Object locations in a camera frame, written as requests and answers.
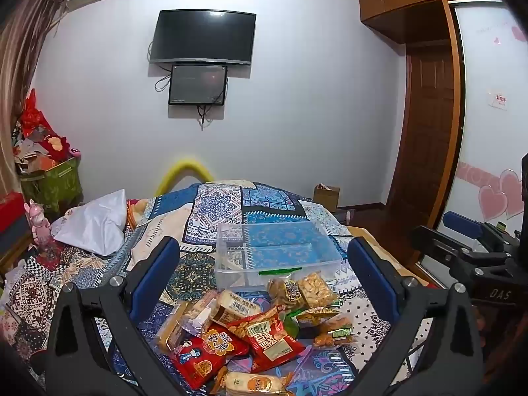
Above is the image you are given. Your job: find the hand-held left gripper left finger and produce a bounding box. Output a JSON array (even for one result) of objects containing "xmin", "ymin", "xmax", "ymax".
[{"xmin": 43, "ymin": 236, "xmax": 182, "ymax": 396}]

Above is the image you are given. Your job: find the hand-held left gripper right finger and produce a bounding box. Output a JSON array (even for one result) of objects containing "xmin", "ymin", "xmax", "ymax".
[{"xmin": 346, "ymin": 237, "xmax": 485, "ymax": 396}]

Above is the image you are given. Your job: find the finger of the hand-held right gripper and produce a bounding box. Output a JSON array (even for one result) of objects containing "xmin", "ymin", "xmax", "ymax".
[
  {"xmin": 441, "ymin": 211, "xmax": 496, "ymax": 242},
  {"xmin": 410, "ymin": 225, "xmax": 508, "ymax": 281}
]

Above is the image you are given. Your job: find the clear bag of pale crackers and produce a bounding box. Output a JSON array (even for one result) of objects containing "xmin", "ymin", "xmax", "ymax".
[{"xmin": 298, "ymin": 271, "xmax": 340, "ymax": 307}]

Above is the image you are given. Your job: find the yellow cake packet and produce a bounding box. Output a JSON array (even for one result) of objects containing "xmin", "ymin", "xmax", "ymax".
[{"xmin": 156, "ymin": 301, "xmax": 194, "ymax": 353}]

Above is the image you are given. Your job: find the yellow green snack packet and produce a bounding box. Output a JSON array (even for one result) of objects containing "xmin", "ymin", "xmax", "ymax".
[{"xmin": 297, "ymin": 306, "xmax": 341, "ymax": 324}]

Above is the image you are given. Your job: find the fried snack packet green label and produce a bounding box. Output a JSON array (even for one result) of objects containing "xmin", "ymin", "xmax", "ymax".
[{"xmin": 311, "ymin": 313, "xmax": 355, "ymax": 348}]

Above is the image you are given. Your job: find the clear bag of brown snacks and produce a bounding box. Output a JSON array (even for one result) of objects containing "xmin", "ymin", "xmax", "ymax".
[{"xmin": 267, "ymin": 277, "xmax": 308, "ymax": 310}]

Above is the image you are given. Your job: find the clear plastic container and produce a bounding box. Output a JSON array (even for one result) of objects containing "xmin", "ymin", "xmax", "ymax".
[{"xmin": 214, "ymin": 219, "xmax": 344, "ymax": 291}]

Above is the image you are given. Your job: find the red cartoon snack packet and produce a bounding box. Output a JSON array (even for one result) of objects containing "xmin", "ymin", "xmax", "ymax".
[{"xmin": 171, "ymin": 325, "xmax": 250, "ymax": 390}]

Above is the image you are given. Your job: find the red chip packet green label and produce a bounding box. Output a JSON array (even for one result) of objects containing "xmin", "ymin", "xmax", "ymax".
[{"xmin": 227, "ymin": 305, "xmax": 308, "ymax": 372}]

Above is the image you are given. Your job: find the white cracker packet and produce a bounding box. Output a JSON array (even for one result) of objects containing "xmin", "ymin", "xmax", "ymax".
[{"xmin": 183, "ymin": 291, "xmax": 219, "ymax": 335}]

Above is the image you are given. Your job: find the cream bread packet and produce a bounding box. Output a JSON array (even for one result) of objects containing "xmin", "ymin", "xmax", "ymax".
[{"xmin": 210, "ymin": 289, "xmax": 262, "ymax": 326}]

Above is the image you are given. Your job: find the patterned printed blanket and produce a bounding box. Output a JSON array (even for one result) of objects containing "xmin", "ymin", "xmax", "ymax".
[{"xmin": 0, "ymin": 181, "xmax": 417, "ymax": 396}]

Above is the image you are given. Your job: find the white wardrobe door with hearts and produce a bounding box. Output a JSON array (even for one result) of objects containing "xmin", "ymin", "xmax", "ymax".
[{"xmin": 437, "ymin": 0, "xmax": 528, "ymax": 248}]

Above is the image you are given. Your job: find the green jelly cup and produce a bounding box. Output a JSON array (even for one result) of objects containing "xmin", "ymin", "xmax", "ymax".
[{"xmin": 280, "ymin": 309, "xmax": 304, "ymax": 339}]

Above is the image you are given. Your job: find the small cardboard box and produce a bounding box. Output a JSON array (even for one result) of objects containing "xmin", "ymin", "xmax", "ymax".
[{"xmin": 313, "ymin": 183, "xmax": 341, "ymax": 209}]

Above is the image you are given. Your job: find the brown wooden door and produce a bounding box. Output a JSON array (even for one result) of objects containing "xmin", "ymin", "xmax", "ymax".
[{"xmin": 388, "ymin": 43, "xmax": 456, "ymax": 232}]

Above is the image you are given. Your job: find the yellow foam tube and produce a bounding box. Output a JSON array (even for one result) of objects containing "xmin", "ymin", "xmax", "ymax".
[{"xmin": 154, "ymin": 154, "xmax": 215, "ymax": 196}]

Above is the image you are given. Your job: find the white wardrobe sticker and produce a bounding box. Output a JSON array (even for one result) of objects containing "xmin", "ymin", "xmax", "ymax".
[{"xmin": 489, "ymin": 91, "xmax": 510, "ymax": 111}]

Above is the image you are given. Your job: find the pink plush toy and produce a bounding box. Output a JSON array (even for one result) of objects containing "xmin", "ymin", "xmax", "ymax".
[{"xmin": 25, "ymin": 199, "xmax": 52, "ymax": 245}]

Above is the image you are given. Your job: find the green box with clutter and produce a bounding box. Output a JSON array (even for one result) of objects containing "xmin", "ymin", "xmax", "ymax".
[{"xmin": 20, "ymin": 157, "xmax": 83, "ymax": 219}]

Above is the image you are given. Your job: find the long biscuit packet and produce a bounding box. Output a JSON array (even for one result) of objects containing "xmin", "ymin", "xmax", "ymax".
[{"xmin": 210, "ymin": 369, "xmax": 298, "ymax": 396}]

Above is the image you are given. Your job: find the red box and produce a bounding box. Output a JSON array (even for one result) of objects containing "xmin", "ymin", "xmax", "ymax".
[{"xmin": 0, "ymin": 192, "xmax": 31, "ymax": 236}]

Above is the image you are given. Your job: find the wooden overhead cabinet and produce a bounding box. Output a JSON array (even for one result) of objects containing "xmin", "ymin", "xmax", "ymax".
[{"xmin": 358, "ymin": 0, "xmax": 502, "ymax": 44}]

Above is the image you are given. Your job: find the striped brown curtain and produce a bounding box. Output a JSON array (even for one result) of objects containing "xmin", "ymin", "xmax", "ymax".
[{"xmin": 0, "ymin": 0, "xmax": 71, "ymax": 199}]

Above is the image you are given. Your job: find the small black wall monitor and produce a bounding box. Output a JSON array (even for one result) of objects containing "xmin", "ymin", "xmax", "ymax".
[{"xmin": 168, "ymin": 64, "xmax": 228, "ymax": 107}]

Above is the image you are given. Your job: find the black wall television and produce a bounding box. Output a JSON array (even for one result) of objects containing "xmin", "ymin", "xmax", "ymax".
[{"xmin": 149, "ymin": 9, "xmax": 257, "ymax": 67}]

